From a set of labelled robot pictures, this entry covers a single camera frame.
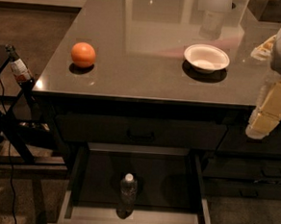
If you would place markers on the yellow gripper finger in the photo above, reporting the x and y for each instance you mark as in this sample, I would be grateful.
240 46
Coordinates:
263 51
267 114

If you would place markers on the clear plastic water bottle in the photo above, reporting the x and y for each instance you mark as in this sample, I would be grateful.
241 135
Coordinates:
128 196

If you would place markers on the white container on counter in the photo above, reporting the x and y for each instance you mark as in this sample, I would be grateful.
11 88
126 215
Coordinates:
215 5

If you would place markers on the dark counter cabinet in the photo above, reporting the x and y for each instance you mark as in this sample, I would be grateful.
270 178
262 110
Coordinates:
140 69

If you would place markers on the closed dark top drawer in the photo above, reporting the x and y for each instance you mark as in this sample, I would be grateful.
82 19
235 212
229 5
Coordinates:
139 131

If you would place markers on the open grey middle drawer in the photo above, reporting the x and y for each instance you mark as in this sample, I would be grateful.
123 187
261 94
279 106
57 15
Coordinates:
170 187

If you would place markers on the glass soda bottle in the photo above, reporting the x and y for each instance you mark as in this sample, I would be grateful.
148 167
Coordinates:
20 70

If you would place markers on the white bowl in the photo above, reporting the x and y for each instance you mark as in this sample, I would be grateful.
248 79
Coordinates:
206 58

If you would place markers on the dark right cabinet drawers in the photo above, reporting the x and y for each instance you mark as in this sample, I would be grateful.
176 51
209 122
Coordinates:
244 167

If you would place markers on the orange fruit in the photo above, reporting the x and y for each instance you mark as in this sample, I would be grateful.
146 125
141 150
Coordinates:
83 55

